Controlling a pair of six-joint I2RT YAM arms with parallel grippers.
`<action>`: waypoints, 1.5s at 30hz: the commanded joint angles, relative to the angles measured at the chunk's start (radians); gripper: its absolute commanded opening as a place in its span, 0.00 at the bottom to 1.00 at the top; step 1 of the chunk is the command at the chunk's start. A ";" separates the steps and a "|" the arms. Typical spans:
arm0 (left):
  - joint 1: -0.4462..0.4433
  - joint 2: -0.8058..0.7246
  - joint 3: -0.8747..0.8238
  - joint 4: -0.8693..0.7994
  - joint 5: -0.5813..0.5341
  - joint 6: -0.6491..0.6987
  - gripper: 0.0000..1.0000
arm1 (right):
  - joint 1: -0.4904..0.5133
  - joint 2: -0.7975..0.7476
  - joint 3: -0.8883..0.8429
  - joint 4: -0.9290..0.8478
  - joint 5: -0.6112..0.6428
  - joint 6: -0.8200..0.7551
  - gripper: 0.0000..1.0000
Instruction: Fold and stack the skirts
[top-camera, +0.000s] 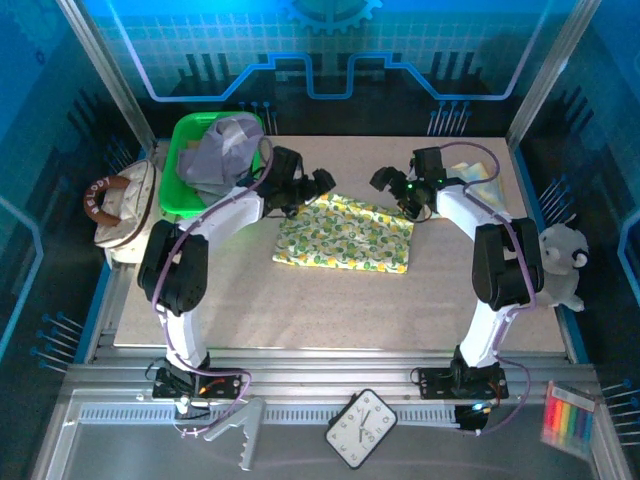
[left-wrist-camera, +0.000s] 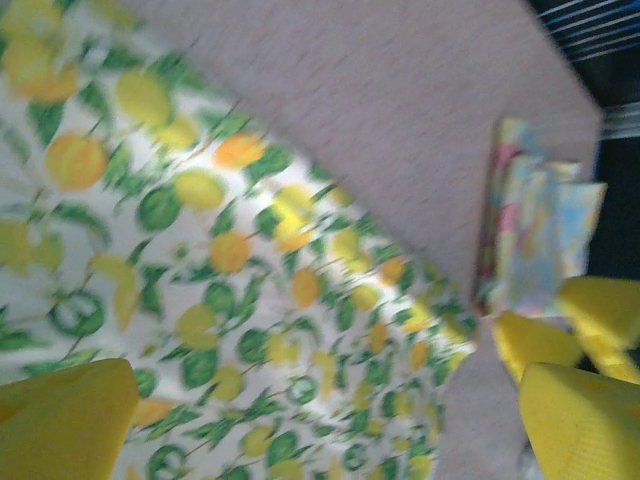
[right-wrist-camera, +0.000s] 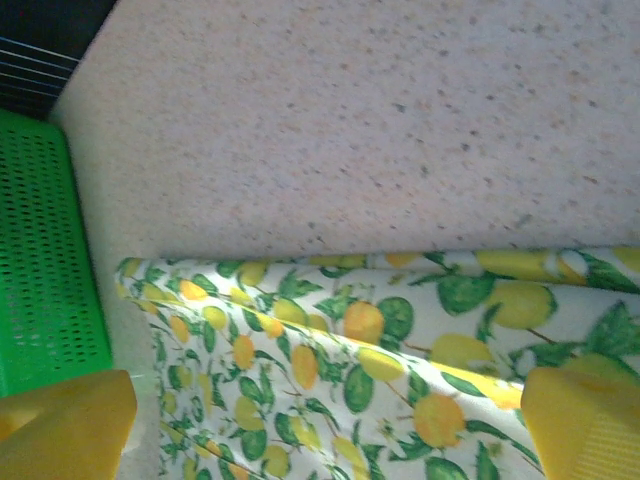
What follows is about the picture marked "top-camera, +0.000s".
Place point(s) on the lavender skirt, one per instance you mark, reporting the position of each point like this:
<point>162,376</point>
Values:
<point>220,150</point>

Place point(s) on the white analogue clock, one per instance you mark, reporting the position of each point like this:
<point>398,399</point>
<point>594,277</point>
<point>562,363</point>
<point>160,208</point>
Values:
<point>360,430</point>

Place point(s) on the aluminium frame post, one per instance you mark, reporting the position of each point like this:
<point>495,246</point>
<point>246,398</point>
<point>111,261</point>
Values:
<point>547,80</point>
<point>111,80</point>

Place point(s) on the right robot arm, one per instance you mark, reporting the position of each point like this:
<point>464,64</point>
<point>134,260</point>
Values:
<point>482,330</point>

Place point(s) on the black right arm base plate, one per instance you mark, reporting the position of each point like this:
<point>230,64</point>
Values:
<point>435,385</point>

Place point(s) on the green plastic basket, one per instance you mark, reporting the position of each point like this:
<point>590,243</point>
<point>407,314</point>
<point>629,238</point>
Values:
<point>175,200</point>

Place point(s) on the pack of coloured markers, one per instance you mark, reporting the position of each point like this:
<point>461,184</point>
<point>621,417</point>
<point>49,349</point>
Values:
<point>567,420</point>

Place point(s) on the grey plush toy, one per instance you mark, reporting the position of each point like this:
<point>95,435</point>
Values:
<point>565,260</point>

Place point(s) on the grey toothed bracket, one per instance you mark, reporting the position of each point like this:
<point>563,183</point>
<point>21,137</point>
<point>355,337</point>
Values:
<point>250,430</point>

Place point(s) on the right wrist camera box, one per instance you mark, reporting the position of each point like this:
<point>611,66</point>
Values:
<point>427,162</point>

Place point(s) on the aluminium frame rail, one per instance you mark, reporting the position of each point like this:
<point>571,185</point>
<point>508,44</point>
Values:
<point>325,370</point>

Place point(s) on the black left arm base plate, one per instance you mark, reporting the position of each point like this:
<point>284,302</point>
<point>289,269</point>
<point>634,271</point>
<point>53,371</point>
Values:
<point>225,385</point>

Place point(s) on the black box with LED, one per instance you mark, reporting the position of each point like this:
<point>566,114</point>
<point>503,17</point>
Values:
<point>467,422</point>

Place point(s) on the lemon print skirt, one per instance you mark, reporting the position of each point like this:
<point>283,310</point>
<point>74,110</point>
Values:
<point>345,240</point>

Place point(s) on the pastel floral skirt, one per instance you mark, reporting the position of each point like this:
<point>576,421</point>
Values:
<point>480,172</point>

